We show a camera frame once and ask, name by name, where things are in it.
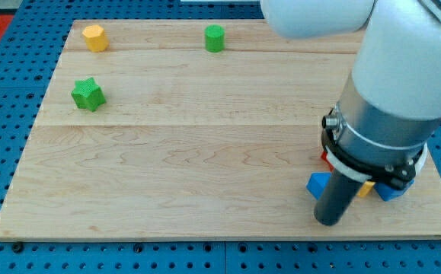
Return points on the blue triangle block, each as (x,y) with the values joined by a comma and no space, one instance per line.
(317,183)

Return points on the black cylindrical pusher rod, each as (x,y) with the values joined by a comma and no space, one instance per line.
(336,198)

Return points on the green star block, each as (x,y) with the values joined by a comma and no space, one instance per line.
(87,94)

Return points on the wooden board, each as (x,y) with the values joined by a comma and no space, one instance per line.
(196,146)

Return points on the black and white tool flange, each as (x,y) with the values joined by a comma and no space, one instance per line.
(361,159)

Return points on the green cylinder block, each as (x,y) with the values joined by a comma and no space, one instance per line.
(214,38)

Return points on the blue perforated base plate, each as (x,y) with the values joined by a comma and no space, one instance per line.
(29,51)

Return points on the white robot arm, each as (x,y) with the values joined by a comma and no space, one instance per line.
(391,104)

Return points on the yellow hexagon block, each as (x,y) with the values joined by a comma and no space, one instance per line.
(95,38)

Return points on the red block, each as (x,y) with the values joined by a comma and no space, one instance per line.
(324,157)

